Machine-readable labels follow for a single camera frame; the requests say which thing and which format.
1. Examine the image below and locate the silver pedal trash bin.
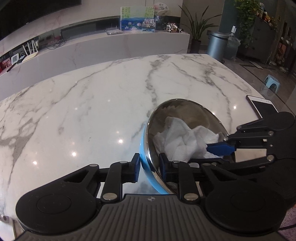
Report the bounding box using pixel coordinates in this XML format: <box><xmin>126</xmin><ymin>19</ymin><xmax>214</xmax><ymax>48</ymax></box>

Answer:
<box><xmin>206</xmin><ymin>31</ymin><xmax>229</xmax><ymax>62</ymax></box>

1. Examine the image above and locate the small photo frame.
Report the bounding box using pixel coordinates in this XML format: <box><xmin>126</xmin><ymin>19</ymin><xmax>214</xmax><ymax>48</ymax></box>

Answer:
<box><xmin>142</xmin><ymin>19</ymin><xmax>156</xmax><ymax>33</ymax></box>

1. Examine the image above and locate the white smartphone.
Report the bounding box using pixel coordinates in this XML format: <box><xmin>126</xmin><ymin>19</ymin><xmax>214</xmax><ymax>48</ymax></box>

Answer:
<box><xmin>246</xmin><ymin>95</ymin><xmax>279</xmax><ymax>119</ymax></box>

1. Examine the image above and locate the white router with antennas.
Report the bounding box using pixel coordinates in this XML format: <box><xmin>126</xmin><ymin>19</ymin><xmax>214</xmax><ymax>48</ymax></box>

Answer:
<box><xmin>22</xmin><ymin>40</ymin><xmax>40</xmax><ymax>57</ymax></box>

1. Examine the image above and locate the black soundbar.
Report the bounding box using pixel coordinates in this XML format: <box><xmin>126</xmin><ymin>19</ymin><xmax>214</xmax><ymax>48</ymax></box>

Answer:
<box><xmin>60</xmin><ymin>25</ymin><xmax>96</xmax><ymax>39</ymax></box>

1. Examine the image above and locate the white cloth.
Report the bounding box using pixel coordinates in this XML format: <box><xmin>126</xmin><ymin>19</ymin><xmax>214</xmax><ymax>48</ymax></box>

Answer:
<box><xmin>153</xmin><ymin>116</ymin><xmax>223</xmax><ymax>163</ymax></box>

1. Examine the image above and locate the trailing ivy plant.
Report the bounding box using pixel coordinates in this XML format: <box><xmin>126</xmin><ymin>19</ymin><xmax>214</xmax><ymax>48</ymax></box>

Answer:
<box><xmin>233</xmin><ymin>0</ymin><xmax>266</xmax><ymax>49</ymax></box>

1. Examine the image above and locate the row of small bottles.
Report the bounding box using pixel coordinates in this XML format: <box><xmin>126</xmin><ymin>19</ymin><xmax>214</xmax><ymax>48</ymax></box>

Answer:
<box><xmin>255</xmin><ymin>7</ymin><xmax>278</xmax><ymax>29</ymax></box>

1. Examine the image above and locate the grey sideboard cabinet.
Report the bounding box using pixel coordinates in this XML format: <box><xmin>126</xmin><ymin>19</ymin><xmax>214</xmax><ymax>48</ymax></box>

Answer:
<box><xmin>240</xmin><ymin>14</ymin><xmax>278</xmax><ymax>64</ymax></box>

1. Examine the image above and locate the dark cluttered shelf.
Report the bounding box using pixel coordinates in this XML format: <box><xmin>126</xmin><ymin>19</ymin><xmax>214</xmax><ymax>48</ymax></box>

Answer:
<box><xmin>269</xmin><ymin>21</ymin><xmax>296</xmax><ymax>72</ymax></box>

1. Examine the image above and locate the blue steel bowl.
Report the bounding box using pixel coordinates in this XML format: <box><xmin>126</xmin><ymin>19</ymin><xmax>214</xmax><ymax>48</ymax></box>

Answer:
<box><xmin>140</xmin><ymin>98</ymin><xmax>236</xmax><ymax>195</ymax></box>

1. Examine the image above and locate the potted green plant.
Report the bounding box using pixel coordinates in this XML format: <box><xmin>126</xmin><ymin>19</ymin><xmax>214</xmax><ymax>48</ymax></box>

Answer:
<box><xmin>178</xmin><ymin>3</ymin><xmax>222</xmax><ymax>54</ymax></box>

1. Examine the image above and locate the dark glass jar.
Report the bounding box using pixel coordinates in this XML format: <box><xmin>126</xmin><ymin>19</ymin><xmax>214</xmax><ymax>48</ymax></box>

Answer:
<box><xmin>154</xmin><ymin>15</ymin><xmax>165</xmax><ymax>30</ymax></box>

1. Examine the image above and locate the black television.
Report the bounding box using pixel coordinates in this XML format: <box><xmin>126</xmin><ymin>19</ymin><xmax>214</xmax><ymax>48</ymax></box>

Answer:
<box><xmin>0</xmin><ymin>0</ymin><xmax>82</xmax><ymax>41</ymax></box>

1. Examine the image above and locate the blue plastic stool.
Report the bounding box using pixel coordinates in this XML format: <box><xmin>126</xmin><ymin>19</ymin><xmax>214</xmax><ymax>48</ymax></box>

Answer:
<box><xmin>264</xmin><ymin>75</ymin><xmax>281</xmax><ymax>93</ymax></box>

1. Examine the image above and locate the clear water jug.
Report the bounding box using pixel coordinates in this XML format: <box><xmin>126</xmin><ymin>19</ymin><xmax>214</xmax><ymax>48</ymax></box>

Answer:
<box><xmin>225</xmin><ymin>25</ymin><xmax>242</xmax><ymax>60</ymax></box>

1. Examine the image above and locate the lotus pond painting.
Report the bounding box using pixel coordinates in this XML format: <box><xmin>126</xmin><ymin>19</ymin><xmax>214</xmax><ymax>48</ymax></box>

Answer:
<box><xmin>120</xmin><ymin>6</ymin><xmax>155</xmax><ymax>30</ymax></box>

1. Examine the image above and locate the round paper fan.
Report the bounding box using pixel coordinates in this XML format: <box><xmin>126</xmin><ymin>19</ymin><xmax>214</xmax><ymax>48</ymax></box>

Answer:
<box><xmin>153</xmin><ymin>2</ymin><xmax>170</xmax><ymax>12</ymax></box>

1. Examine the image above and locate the black cable tangle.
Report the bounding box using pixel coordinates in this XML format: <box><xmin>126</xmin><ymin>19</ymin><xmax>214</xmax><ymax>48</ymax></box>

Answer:
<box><xmin>45</xmin><ymin>37</ymin><xmax>67</xmax><ymax>50</ymax></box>

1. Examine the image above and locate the pink clothing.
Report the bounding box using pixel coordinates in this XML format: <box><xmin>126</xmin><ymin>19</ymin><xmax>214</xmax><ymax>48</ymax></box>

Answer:
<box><xmin>279</xmin><ymin>204</ymin><xmax>296</xmax><ymax>241</ymax></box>

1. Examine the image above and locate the flat silver router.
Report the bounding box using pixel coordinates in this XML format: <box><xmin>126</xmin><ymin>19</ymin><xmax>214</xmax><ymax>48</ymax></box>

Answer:
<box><xmin>105</xmin><ymin>27</ymin><xmax>124</xmax><ymax>35</ymax></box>

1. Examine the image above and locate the white marble media console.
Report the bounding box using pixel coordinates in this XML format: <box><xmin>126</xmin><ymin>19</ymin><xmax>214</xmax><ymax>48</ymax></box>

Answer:
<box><xmin>0</xmin><ymin>29</ymin><xmax>190</xmax><ymax>99</ymax></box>

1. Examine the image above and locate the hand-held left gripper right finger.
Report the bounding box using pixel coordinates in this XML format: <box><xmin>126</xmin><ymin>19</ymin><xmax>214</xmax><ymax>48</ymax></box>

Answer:
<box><xmin>159</xmin><ymin>153</ymin><xmax>238</xmax><ymax>202</ymax></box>

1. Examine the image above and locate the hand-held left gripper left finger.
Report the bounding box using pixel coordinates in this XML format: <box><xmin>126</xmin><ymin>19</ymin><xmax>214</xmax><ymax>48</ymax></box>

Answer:
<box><xmin>60</xmin><ymin>153</ymin><xmax>141</xmax><ymax>202</ymax></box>

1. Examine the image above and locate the red box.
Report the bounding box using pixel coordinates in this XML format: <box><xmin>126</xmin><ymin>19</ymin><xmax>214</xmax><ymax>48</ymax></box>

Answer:
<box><xmin>0</xmin><ymin>58</ymin><xmax>12</xmax><ymax>70</ymax></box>

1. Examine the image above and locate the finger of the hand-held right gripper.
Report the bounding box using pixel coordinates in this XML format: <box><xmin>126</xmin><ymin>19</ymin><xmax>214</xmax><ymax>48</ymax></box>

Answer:
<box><xmin>188</xmin><ymin>154</ymin><xmax>278</xmax><ymax>174</ymax></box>
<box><xmin>206</xmin><ymin>118</ymin><xmax>277</xmax><ymax>155</ymax></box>

